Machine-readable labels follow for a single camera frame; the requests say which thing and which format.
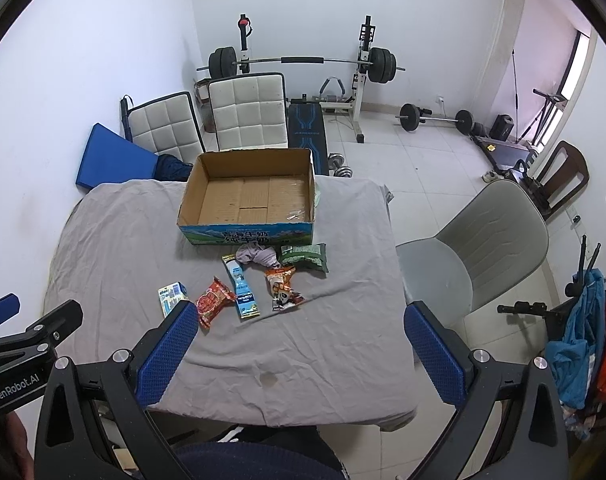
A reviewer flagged white blue tissue pack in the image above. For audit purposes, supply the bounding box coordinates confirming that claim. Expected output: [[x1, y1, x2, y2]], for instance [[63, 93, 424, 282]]
[[158, 282, 189, 318]]

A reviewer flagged red snack packet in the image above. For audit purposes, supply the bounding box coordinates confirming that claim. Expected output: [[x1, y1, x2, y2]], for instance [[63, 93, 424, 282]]
[[196, 276, 236, 330]]

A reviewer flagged long blue snack sachet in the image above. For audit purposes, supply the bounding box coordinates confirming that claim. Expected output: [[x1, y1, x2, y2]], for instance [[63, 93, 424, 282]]
[[222, 255, 261, 321]]

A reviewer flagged orange snack packet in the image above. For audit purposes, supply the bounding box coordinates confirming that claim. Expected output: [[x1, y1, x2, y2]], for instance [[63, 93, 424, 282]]
[[265, 266, 305, 312]]

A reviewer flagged green snack packet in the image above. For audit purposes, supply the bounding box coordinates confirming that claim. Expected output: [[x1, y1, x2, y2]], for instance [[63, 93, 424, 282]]
[[279, 243, 329, 274]]

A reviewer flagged blue cloth bag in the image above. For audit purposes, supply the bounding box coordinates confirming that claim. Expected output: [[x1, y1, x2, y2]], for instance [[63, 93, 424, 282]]
[[545, 269, 606, 410]]

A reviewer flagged black tripod stand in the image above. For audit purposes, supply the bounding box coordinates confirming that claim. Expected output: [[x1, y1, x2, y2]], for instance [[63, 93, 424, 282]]
[[497, 234, 604, 340]]

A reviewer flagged person's dark blue clothing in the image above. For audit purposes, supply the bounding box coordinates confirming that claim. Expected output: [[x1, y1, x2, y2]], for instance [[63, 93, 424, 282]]
[[175, 426, 349, 479]]

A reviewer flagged blue foam mat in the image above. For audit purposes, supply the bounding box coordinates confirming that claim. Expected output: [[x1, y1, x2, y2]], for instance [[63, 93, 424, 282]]
[[76, 124, 158, 190]]

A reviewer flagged dark blue garment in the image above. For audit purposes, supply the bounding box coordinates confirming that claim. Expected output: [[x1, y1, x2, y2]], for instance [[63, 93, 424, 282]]
[[152, 154, 193, 182]]

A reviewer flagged grey shell chair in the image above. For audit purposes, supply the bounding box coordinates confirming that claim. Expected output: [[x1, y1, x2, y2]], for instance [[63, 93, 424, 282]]
[[396, 180, 549, 327]]

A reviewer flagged left white quilted chair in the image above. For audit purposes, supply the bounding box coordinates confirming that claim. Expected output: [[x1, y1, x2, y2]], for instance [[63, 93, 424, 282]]
[[120, 91, 205, 162]]

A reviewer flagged white quilted chair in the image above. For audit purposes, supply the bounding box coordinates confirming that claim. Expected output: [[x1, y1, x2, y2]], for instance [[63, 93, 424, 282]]
[[209, 73, 288, 152], [120, 91, 205, 162]]

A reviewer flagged grey table cloth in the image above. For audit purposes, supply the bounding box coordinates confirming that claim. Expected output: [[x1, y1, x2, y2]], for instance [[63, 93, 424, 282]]
[[44, 177, 418, 430]]

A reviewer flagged open cardboard box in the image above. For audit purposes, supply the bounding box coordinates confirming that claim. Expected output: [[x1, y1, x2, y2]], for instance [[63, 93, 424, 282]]
[[177, 148, 315, 246]]

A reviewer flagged dark wooden chair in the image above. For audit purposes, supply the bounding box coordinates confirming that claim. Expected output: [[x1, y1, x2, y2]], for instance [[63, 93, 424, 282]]
[[518, 141, 589, 221]]

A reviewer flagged treadmill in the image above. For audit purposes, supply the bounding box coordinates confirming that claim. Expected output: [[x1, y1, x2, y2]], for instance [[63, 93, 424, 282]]
[[470, 134, 538, 176]]

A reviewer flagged right white quilted chair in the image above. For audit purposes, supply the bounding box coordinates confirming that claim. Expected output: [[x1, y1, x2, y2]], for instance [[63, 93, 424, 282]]
[[209, 73, 288, 152]]

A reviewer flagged black speaker box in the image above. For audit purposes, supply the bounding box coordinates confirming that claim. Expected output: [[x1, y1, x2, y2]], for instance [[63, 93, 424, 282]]
[[488, 114, 514, 142]]

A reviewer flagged barbell on rack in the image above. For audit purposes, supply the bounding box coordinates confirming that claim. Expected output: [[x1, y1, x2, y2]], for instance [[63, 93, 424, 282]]
[[197, 47, 406, 84]]

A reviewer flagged black blue weight bench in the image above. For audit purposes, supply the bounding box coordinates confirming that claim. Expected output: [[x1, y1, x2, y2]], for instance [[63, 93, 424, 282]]
[[287, 99, 329, 176]]

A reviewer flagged chrome dumbbell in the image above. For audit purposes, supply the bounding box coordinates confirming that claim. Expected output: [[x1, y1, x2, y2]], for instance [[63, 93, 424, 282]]
[[328, 153, 353, 178]]

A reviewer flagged floor barbell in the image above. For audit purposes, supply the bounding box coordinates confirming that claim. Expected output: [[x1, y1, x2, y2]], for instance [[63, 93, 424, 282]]
[[395, 103, 474, 136]]

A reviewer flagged white squat rack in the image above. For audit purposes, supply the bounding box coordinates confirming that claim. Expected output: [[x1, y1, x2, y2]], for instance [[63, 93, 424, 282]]
[[237, 13, 376, 144]]

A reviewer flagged grey pull handle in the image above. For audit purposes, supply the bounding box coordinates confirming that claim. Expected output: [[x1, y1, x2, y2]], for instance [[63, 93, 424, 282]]
[[316, 76, 346, 103]]

